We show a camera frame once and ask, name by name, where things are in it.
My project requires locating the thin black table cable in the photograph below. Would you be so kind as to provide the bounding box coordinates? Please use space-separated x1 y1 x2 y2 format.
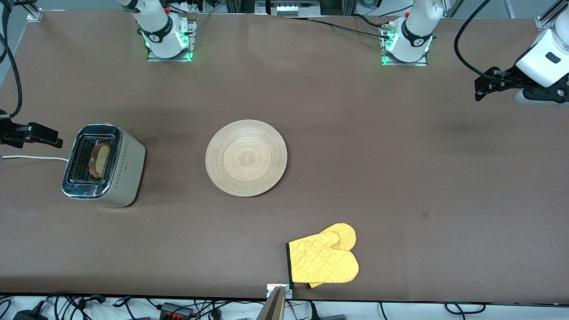
284 16 394 39

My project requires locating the aluminium frame profile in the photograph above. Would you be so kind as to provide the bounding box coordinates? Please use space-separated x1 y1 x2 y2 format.
535 0 569 31

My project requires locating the yellow quilted oven mitt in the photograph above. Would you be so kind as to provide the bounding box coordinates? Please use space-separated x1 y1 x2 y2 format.
307 223 357 289
286 231 360 285

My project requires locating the thick black left arm hose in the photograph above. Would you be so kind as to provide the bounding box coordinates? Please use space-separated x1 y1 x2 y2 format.
453 0 495 80

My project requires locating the black looped floor cable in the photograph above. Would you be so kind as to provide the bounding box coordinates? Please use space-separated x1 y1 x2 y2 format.
445 302 486 316

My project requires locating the black tangled floor cable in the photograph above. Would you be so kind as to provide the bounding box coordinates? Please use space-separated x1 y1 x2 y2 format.
47 292 107 320

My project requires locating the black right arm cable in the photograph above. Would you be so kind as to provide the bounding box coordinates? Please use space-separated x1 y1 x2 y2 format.
0 0 24 120

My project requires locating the grey power strip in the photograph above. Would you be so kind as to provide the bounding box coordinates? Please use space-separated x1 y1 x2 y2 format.
269 0 321 17

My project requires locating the slice of bread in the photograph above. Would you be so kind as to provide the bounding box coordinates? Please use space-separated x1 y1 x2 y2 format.
88 144 112 180

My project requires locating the round wooden plate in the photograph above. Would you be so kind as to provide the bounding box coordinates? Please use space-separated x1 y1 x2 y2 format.
205 119 288 198

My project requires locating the chrome and beige toaster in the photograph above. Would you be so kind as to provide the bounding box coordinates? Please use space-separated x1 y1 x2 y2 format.
61 124 146 208

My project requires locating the small metal table bracket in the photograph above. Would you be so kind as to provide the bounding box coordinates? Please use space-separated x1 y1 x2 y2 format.
267 284 293 299

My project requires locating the black power adapter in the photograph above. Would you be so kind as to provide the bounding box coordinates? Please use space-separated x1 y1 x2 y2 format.
12 309 48 320

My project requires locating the black box with red connectors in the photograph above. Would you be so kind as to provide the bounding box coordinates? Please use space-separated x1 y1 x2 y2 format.
159 302 195 320

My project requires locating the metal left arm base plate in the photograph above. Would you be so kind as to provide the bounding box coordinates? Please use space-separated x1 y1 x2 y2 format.
381 20 429 67

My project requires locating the white toaster power cable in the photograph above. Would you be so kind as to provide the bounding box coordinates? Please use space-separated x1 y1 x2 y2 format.
2 155 70 164

